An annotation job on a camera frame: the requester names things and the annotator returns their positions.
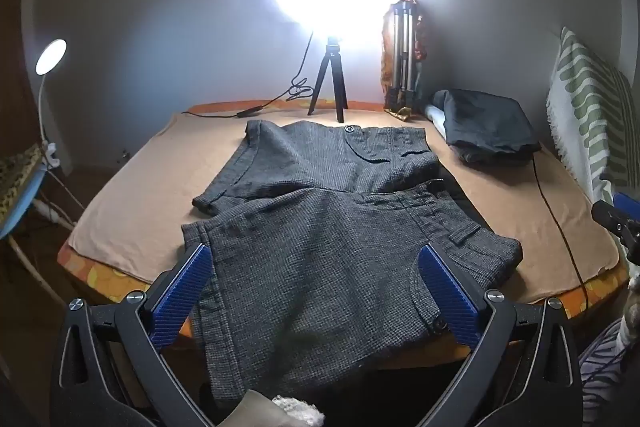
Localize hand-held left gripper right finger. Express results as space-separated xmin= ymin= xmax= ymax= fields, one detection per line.
xmin=417 ymin=244 xmax=584 ymax=427

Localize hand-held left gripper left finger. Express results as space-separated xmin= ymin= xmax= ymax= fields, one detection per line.
xmin=48 ymin=243 xmax=216 ymax=427

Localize grey checked pants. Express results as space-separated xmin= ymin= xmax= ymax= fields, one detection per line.
xmin=181 ymin=119 xmax=523 ymax=408

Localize white green patterned blanket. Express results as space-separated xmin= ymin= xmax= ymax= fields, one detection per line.
xmin=545 ymin=27 xmax=640 ymax=208

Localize tan bed sheet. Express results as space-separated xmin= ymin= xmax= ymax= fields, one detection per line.
xmin=67 ymin=109 xmax=622 ymax=304

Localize beige cloth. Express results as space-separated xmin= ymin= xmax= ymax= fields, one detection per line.
xmin=215 ymin=389 xmax=301 ymax=427

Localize zebra striped clothing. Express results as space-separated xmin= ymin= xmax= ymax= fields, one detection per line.
xmin=579 ymin=319 xmax=640 ymax=427

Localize dark folded clothes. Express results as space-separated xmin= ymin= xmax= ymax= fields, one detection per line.
xmin=431 ymin=89 xmax=542 ymax=166

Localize white lace cloth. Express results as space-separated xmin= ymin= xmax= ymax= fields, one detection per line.
xmin=271 ymin=395 xmax=326 ymax=427

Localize white rolled cloth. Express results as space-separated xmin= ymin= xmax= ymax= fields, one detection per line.
xmin=424 ymin=104 xmax=452 ymax=138

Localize leopard print cloth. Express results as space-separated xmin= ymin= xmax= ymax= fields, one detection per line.
xmin=0 ymin=142 xmax=44 ymax=228

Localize small black tripod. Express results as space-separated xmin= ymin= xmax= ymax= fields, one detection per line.
xmin=307 ymin=36 xmax=349 ymax=124

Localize white clip desk lamp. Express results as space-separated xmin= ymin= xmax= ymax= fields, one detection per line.
xmin=34 ymin=38 xmax=68 ymax=168

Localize thin black cable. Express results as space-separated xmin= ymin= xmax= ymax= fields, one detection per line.
xmin=531 ymin=152 xmax=589 ymax=310

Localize black ring light cable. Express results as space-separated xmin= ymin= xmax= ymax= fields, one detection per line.
xmin=186 ymin=31 xmax=317 ymax=118

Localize round frame with decorations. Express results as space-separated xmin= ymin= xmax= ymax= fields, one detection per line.
xmin=385 ymin=2 xmax=421 ymax=110

